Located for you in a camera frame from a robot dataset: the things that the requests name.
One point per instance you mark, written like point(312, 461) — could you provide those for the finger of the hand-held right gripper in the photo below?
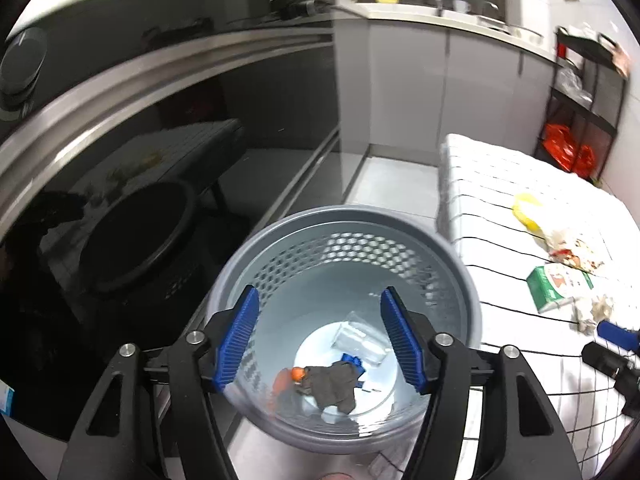
point(620, 336)
point(602, 359)

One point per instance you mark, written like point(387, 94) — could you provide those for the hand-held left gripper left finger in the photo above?
point(235, 340)

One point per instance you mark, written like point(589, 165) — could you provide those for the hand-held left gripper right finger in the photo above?
point(402, 340)

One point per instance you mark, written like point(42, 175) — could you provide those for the white tissue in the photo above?
point(595, 312)

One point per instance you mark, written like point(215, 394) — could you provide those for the green white carton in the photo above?
point(555, 285)

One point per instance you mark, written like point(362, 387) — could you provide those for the grey perforated trash bin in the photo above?
point(280, 265)

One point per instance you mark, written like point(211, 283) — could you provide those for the snack wrapper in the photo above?
point(575, 247)

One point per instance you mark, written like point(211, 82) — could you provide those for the clear plastic bag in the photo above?
point(357, 337)

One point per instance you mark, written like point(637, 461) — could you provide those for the blue plastic scrap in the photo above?
point(354, 361)

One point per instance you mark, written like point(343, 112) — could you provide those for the orange plastic scrap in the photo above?
point(287, 380)

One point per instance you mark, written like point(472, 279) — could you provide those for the dark grey cloth scrap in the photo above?
point(330, 385)

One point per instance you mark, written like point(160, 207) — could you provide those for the white checked tablecloth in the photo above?
point(500, 210)

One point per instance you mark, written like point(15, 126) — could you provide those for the black glass stove front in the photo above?
point(125, 200)

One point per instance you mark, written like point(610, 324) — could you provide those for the orange plastic bag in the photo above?
point(565, 147)

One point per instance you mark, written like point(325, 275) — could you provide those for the black metal rack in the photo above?
point(600, 110)

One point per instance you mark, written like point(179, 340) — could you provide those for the blue white sticker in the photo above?
point(6, 397)

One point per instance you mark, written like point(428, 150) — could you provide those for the clear bags on rack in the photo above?
point(575, 85)

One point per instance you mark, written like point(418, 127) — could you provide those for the grey kitchen cabinet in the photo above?
point(400, 85)

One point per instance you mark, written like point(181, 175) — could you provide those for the metal bowl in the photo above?
point(527, 32)

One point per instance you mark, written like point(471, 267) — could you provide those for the small black stove knob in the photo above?
point(302, 8)

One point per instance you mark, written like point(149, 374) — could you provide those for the white cup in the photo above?
point(461, 6)

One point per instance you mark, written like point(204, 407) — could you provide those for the curved metal faucet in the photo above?
point(491, 9)

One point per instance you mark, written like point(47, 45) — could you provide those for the large black stove knob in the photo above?
point(22, 65)

